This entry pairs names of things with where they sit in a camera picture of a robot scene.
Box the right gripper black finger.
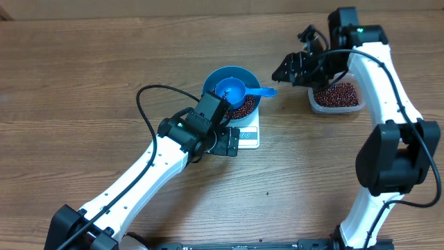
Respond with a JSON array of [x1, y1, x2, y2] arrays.
[[271, 68, 298, 85], [277, 52, 300, 72]]

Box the blue plastic scoop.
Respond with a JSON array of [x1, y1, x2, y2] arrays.
[[214, 76, 278, 109]]

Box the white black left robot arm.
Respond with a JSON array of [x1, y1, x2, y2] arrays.
[[44, 92, 239, 250]]

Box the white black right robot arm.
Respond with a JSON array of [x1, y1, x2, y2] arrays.
[[272, 7, 441, 249]]

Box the white digital kitchen scale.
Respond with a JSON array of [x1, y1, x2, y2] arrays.
[[228, 107, 260, 149]]

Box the teal blue bowl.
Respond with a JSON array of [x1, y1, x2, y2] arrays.
[[202, 66, 261, 126]]

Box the red adzuki beans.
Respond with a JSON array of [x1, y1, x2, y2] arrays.
[[225, 82, 359, 119]]

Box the clear plastic food container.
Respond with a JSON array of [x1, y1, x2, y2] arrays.
[[308, 72, 366, 115]]

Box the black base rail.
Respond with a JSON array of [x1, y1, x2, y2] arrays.
[[138, 236, 395, 250]]

